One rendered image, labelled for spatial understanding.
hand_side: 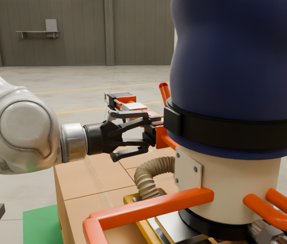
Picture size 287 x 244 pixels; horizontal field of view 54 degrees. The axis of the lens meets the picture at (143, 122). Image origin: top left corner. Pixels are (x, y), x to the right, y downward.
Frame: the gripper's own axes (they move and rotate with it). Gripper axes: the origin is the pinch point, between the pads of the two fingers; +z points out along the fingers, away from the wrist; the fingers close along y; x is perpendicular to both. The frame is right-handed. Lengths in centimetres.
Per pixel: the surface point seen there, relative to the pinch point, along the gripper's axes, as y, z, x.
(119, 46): 37, 328, -1053
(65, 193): 57, -20, -73
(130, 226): 16.9, -13.8, 13.2
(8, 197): 111, -58, -175
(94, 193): 57, -6, -68
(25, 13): -90, -3, -1165
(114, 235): 16.8, -18.0, 14.7
